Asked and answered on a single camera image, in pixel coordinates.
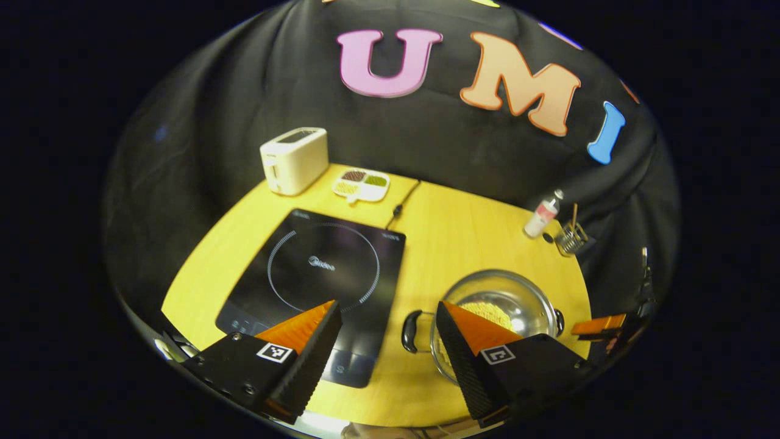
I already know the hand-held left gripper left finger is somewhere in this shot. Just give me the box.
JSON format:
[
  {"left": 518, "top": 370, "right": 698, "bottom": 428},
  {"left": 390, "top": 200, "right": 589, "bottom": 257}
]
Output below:
[{"left": 183, "top": 299, "right": 343, "bottom": 426}]

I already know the small clear bottle pink label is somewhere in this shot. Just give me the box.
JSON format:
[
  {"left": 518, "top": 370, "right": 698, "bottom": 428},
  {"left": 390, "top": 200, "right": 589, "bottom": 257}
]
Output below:
[{"left": 523, "top": 189, "right": 565, "bottom": 239}]

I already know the black induction cooktop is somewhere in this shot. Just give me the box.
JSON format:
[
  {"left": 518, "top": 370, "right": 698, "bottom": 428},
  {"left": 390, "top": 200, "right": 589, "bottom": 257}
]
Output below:
[{"left": 215, "top": 209, "right": 407, "bottom": 389}]

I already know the stainless steel pot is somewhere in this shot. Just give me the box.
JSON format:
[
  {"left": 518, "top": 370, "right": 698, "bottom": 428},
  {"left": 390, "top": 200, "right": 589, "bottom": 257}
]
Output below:
[{"left": 401, "top": 269, "right": 566, "bottom": 386}]

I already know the black power cable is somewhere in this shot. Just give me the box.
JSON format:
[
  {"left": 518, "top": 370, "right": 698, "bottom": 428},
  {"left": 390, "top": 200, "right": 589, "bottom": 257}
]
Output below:
[{"left": 384, "top": 179, "right": 422, "bottom": 231}]

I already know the white toaster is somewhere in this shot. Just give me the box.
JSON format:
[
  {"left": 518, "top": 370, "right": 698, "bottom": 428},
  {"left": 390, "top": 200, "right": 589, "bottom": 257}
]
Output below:
[{"left": 260, "top": 127, "right": 330, "bottom": 197}]

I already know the white divided dish with beans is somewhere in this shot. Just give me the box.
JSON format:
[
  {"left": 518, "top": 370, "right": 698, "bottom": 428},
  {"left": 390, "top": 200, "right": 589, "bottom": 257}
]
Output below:
[{"left": 331, "top": 168, "right": 391, "bottom": 204}]

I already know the glass jar with sticks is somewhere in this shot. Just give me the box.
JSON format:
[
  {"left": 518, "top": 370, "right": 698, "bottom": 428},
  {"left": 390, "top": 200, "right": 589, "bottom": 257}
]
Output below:
[{"left": 555, "top": 203, "right": 590, "bottom": 257}]

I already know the yellow soybeans pile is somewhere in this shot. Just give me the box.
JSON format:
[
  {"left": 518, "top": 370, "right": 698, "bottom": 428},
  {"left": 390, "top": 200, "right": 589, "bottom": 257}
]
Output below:
[{"left": 454, "top": 301, "right": 516, "bottom": 335}]

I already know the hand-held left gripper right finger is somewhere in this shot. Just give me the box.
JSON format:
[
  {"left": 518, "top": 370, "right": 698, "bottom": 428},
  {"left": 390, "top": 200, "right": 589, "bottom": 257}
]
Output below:
[{"left": 435, "top": 301, "right": 595, "bottom": 427}]

